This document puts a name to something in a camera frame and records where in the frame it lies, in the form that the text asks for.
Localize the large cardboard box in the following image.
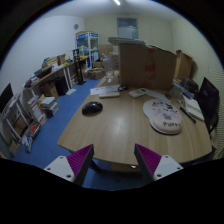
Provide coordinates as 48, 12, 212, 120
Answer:
118, 42, 178, 91

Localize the black pen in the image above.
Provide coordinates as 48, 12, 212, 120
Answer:
179, 105, 197, 124

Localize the stack of books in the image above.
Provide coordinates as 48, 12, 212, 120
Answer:
39, 96, 59, 118

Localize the cardboard box under desk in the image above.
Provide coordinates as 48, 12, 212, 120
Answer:
40, 80, 59, 99

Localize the door with window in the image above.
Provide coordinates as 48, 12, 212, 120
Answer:
116, 17, 139, 40

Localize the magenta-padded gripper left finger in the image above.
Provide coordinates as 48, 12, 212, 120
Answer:
43, 143, 95, 187

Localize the white shelf unit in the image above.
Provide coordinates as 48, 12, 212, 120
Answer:
0, 88, 43, 156

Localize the blue flat box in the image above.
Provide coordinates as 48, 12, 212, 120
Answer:
172, 80, 194, 99

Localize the wooden side desk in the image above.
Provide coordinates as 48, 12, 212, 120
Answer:
29, 56, 89, 98

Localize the open low cardboard box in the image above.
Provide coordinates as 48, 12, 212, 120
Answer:
87, 67, 106, 81

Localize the black flat monitor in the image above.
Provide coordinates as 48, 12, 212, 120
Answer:
0, 83, 14, 113

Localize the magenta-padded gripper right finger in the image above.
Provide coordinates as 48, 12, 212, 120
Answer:
133, 143, 184, 183

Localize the tall open cardboard box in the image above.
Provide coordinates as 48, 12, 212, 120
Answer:
173, 49, 194, 81

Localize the blue white glass-door cabinet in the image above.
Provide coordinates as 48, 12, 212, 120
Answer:
75, 31, 100, 69

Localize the black computer mouse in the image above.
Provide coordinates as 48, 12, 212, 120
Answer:
81, 101, 104, 116

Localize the white notebook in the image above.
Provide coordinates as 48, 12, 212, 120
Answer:
182, 96, 205, 122

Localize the white paper sheet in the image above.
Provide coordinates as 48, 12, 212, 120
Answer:
89, 84, 120, 96

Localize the black stand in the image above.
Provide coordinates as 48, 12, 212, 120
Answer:
72, 48, 88, 86

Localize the black bin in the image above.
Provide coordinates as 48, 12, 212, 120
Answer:
54, 77, 69, 97

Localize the stack of papers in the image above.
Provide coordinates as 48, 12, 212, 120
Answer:
108, 36, 147, 46

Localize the white printed mouse pad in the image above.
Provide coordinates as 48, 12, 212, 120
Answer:
142, 98, 184, 136

